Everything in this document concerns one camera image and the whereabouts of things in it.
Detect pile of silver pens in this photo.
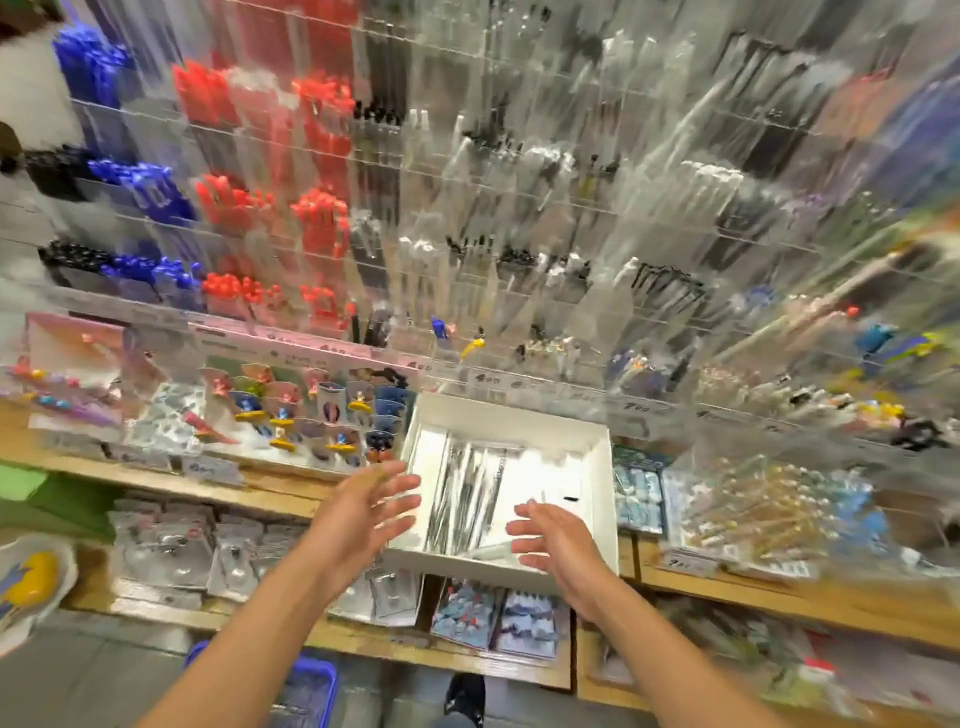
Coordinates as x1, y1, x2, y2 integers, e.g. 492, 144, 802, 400
424, 435, 524, 560

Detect white cardboard box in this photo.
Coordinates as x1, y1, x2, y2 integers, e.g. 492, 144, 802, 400
385, 393, 621, 596

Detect blue shopping basket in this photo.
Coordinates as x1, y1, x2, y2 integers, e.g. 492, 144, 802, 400
186, 642, 341, 728

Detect round yellow blue packet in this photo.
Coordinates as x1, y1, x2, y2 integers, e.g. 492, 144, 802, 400
0, 532, 80, 659

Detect person's right hand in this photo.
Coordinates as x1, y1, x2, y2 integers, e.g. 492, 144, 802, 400
505, 499, 620, 620

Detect person's left forearm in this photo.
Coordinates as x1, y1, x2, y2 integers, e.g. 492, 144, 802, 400
138, 562, 362, 728

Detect row of small patterned packets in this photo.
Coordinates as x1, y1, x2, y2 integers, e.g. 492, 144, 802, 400
432, 579, 572, 662

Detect tray of colourful clip packets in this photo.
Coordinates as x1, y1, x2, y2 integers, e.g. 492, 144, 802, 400
127, 352, 419, 474

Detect rows of blue pens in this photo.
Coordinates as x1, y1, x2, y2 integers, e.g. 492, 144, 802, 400
52, 22, 204, 309

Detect green shelf panel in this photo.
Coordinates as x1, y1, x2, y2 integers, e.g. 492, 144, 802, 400
0, 462, 92, 519

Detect rows of black pens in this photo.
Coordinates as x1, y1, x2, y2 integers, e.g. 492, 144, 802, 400
22, 142, 107, 287

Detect stack of pink packets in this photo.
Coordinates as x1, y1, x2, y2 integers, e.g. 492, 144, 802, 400
0, 312, 129, 444

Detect stack of clear gold-pen packets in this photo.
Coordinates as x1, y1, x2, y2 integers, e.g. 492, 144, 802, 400
667, 454, 902, 579

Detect person's left hand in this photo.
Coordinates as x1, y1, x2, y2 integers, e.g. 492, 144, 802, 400
307, 460, 426, 594

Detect person's right forearm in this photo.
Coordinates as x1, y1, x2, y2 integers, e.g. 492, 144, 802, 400
577, 585, 789, 728

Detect stack of clear stationery packets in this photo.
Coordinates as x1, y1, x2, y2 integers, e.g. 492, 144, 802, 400
108, 499, 309, 605

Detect rows of red pens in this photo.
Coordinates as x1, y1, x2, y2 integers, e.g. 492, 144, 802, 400
172, 0, 362, 335

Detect stack of blue eraser packets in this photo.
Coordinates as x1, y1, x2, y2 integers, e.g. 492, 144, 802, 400
612, 447, 672, 539

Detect person's right shoe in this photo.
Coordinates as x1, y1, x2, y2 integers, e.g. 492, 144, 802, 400
444, 672, 488, 728

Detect clear acrylic display rack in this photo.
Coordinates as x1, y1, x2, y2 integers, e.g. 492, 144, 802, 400
0, 0, 960, 452

